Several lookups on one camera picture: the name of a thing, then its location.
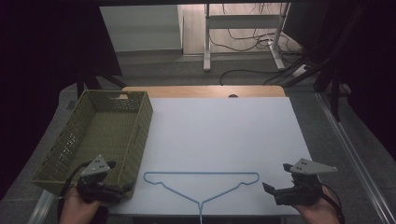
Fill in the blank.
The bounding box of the white power strip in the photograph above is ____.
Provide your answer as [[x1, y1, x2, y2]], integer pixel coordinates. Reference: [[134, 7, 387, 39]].
[[291, 63, 310, 78]]

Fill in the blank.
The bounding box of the person's right hand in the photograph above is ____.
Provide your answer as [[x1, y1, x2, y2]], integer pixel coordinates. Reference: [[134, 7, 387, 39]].
[[291, 187, 343, 224]]

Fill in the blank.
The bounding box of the white metal desk frame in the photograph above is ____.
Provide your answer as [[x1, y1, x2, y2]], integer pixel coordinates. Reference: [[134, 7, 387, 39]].
[[203, 3, 291, 73]]

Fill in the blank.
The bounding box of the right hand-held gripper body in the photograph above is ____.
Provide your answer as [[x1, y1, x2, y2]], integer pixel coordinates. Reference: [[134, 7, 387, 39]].
[[274, 158, 338, 206]]

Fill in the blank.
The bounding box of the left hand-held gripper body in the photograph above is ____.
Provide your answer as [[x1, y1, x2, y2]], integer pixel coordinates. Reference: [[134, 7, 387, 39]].
[[77, 154, 125, 204]]

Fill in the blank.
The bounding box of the tangle of black cables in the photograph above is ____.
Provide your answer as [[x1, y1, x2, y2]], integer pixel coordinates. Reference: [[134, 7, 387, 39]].
[[208, 3, 302, 54]]

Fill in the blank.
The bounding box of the person's left hand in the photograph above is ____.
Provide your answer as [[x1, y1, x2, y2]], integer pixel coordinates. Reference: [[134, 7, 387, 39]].
[[59, 187, 104, 224]]

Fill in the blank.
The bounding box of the green plastic basket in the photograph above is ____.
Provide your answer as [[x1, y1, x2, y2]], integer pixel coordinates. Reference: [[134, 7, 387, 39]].
[[30, 89, 154, 200]]

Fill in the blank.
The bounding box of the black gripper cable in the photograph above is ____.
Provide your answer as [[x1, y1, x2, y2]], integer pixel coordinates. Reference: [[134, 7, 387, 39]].
[[319, 182, 347, 224], [56, 161, 92, 222]]

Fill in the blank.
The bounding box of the wooden table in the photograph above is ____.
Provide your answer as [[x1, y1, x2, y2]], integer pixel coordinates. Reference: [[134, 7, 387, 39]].
[[121, 85, 287, 99]]

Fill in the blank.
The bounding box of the aluminium rail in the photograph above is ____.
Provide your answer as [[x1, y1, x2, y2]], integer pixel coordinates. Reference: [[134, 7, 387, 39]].
[[27, 189, 58, 224], [315, 91, 396, 224]]

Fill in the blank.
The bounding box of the blue wire clothes hanger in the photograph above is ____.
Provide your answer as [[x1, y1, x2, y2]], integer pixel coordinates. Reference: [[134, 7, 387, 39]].
[[143, 171, 261, 224]]

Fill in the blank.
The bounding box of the white table mat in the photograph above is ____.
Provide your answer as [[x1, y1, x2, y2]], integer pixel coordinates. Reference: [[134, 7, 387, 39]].
[[106, 96, 314, 217]]

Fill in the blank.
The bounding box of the black floor cable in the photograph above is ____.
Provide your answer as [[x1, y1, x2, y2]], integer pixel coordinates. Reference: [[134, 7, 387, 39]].
[[219, 68, 281, 87]]

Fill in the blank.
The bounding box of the black metal stand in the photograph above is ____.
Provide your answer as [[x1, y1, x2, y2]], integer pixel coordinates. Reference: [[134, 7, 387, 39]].
[[312, 62, 353, 123], [75, 65, 128, 98]]

